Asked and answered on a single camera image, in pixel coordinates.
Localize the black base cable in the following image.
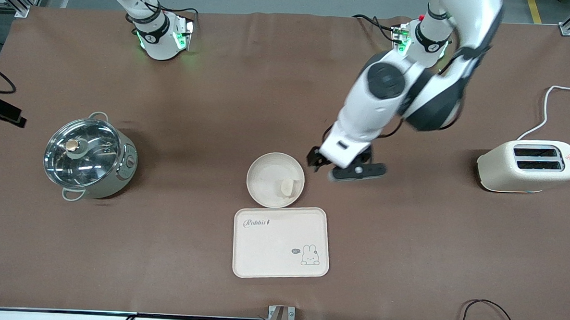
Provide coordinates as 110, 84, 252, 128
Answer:
156, 2, 199, 23
352, 14, 398, 43

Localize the cream two-slot toaster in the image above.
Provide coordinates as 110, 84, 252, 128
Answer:
476, 137, 570, 196

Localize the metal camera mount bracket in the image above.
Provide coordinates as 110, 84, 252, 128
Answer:
267, 305, 296, 320

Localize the round beige plate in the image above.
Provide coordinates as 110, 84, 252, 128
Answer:
245, 151, 307, 210

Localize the white toaster power cable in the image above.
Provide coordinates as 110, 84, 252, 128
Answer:
516, 82, 570, 143

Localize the brown table cover mat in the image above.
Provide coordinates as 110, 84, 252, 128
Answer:
0, 1, 570, 320

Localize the glass pot lid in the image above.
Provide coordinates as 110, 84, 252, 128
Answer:
42, 117, 124, 191

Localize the black right base cable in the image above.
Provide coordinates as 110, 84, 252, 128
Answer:
156, 2, 199, 23

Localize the black left base cable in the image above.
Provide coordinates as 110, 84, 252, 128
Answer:
352, 14, 398, 43

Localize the beige rabbit print tray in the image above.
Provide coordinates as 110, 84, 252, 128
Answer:
232, 204, 332, 282

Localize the pale green electric pot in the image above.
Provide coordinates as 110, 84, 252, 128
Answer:
42, 110, 140, 205

